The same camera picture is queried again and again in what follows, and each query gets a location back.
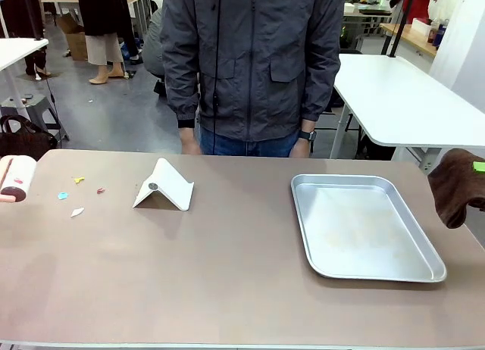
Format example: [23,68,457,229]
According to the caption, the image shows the brown cloth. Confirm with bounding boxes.
[427,148,485,230]

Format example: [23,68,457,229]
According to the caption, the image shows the pink white lint roller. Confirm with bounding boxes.
[0,155,38,204]

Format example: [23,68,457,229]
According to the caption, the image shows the person's right forearm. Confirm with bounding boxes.
[158,42,202,130]

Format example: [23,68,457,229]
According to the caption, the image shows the person's left forearm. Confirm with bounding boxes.
[301,42,342,122]

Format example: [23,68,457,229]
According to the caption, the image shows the person's left hand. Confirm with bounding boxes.
[289,137,313,159]

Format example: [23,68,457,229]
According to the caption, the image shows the person's right hand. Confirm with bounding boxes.
[178,126,204,156]

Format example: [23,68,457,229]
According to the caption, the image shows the large white table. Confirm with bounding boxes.
[329,53,485,173]

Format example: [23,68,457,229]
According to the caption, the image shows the silver metal tray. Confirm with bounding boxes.
[290,173,448,283]

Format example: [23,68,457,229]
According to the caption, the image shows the wooden workbench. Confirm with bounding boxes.
[380,22,439,58]

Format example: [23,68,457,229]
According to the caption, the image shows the white box on workbench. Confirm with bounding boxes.
[411,17,433,33]

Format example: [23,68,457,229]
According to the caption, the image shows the black tripod pole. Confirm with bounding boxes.
[381,0,415,58]

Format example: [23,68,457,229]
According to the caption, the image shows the blue jeans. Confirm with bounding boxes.
[198,123,303,158]

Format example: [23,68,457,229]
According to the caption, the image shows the grey zip jacket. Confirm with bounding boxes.
[158,0,346,143]

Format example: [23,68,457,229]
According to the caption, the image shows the white folded stand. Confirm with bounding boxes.
[132,157,196,212]

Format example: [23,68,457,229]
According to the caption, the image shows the crouching person in grey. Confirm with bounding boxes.
[141,6,168,98]

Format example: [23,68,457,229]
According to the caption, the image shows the bystander in beige skirt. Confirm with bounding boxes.
[77,0,129,86]

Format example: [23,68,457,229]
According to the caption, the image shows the brown cardboard box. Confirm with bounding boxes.
[55,14,89,61]

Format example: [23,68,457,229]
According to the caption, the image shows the grey metal stool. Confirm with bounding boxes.
[0,93,71,142]

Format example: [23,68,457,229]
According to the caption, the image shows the dark brown handbag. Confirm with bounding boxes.
[0,114,59,158]

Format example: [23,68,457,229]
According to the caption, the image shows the thin black stand pole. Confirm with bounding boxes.
[23,0,43,42]

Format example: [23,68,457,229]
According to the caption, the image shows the small white table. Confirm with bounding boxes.
[0,36,50,108]

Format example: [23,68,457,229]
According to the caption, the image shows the thin black hanging cord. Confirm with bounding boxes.
[211,0,224,156]

